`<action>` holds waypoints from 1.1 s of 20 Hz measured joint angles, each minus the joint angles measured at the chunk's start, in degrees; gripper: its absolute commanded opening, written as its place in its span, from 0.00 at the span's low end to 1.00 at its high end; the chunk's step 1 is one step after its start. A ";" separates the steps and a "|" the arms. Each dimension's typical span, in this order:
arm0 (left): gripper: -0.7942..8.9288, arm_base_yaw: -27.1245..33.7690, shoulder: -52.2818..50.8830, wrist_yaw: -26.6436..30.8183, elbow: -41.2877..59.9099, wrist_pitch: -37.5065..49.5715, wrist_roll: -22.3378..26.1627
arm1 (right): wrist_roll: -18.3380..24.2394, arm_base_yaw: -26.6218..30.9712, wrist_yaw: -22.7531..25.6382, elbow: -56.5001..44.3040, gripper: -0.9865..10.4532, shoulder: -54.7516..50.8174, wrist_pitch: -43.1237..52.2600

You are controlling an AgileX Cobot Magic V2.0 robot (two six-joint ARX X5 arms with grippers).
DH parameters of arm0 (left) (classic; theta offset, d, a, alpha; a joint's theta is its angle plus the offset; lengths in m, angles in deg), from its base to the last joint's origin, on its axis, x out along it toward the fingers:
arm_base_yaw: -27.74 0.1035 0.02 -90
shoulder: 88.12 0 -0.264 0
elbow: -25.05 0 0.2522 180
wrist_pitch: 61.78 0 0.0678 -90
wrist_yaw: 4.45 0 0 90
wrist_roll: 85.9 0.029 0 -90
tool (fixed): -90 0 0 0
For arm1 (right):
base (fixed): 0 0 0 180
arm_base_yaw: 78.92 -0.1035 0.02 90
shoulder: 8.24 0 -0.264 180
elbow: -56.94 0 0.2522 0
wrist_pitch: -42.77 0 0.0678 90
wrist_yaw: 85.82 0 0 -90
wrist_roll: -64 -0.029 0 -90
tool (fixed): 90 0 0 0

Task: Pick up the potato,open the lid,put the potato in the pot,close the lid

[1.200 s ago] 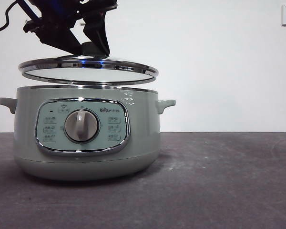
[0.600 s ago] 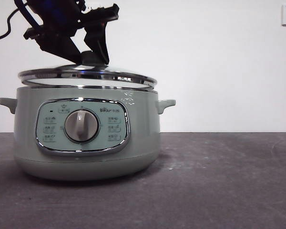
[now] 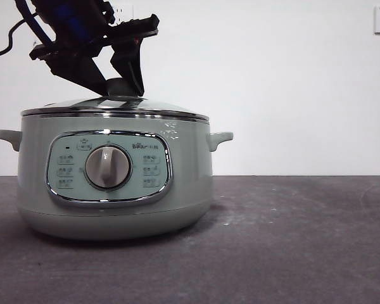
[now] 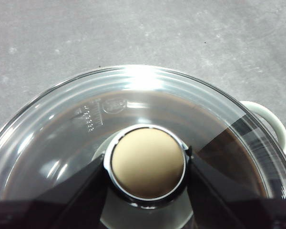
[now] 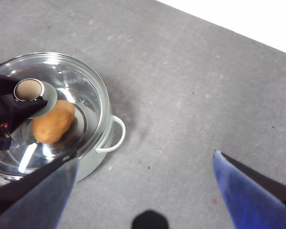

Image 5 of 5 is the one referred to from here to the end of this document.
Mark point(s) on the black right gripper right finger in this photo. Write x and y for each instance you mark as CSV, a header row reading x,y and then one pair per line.
x,y
257,202

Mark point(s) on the pale green electric cooking pot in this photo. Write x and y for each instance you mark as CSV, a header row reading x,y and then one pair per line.
x,y
95,164

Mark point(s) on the brown potato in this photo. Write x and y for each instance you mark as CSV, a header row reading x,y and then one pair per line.
x,y
54,126

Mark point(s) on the glass lid with green knob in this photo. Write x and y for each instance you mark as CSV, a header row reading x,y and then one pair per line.
x,y
81,83

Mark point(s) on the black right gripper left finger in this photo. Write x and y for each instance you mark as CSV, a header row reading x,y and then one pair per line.
x,y
26,202

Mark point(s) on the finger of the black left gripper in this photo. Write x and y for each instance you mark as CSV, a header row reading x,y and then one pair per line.
x,y
21,109
0,84

